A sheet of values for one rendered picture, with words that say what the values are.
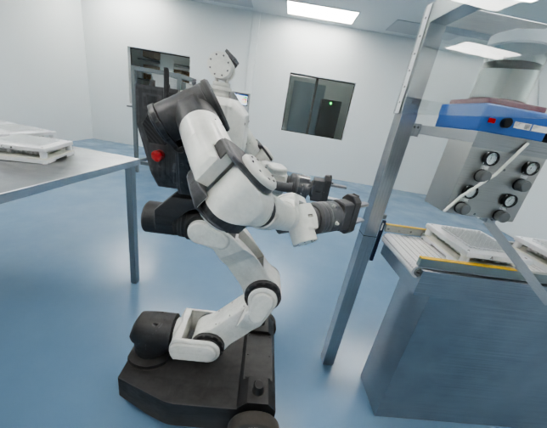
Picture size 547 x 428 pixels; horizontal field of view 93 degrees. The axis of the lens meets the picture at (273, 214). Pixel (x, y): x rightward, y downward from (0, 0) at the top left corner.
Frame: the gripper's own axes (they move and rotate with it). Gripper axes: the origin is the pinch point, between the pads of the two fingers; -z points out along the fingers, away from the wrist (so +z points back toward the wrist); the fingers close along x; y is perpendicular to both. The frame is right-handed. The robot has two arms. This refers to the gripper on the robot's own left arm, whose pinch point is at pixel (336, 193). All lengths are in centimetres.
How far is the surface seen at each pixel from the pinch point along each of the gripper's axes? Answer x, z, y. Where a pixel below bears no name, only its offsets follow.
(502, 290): 20, -62, 12
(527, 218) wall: 65, -331, -309
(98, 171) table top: 15, 108, -13
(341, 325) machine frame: 70, -21, -11
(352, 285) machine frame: 46, -20, -11
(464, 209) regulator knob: -8.0, -31.8, 22.2
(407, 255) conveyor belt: 15.9, -29.1, 8.0
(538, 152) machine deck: -26, -46, 17
